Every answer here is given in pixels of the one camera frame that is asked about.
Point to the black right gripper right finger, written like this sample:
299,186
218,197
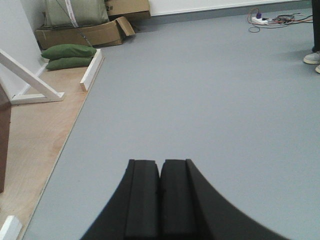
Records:
192,209

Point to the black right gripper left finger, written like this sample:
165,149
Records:
132,211

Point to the brown wooden door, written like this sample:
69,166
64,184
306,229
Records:
5,120

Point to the white wooden block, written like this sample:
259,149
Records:
11,228

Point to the plywood floor board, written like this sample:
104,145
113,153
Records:
37,135

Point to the white wooden floor beam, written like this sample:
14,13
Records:
92,71

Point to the lower green sandbag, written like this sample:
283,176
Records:
69,62

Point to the green sandbag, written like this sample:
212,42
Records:
68,51
69,62

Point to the upper green sandbag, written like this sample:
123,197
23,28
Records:
68,51

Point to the flattened brown cardboard box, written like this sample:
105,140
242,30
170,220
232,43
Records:
107,34

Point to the white sneaker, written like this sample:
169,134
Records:
317,69
312,58

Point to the white power strip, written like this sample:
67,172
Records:
259,21

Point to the cardboard box with marking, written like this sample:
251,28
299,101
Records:
133,10

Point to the olive green woven sack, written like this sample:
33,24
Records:
75,13

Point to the person's dark trouser leg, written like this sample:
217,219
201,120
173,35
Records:
316,24

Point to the white wooden brace frame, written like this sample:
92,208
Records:
45,92

